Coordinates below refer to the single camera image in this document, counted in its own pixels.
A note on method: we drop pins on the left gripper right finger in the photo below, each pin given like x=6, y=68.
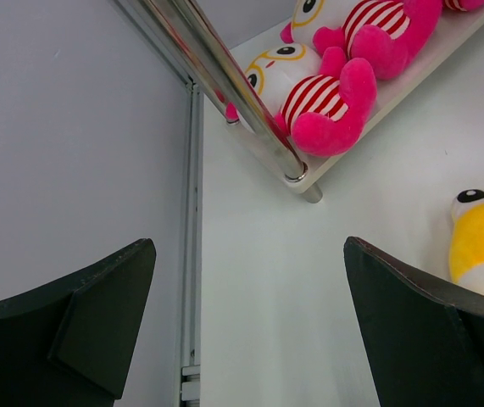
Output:
x=423, y=336

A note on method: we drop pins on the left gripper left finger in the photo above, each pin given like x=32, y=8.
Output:
x=70, y=342

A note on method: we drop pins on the pink plush with glasses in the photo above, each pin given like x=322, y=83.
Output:
x=462, y=5

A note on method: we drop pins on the pink plush shelf left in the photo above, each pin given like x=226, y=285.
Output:
x=321, y=103

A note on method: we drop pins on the pink plush shelf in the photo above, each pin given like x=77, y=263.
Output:
x=321, y=103
x=388, y=34

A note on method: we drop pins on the white two-tier shelf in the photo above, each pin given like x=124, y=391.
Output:
x=227, y=88

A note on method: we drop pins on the yellow frog plush front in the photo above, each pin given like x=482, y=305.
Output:
x=466, y=250

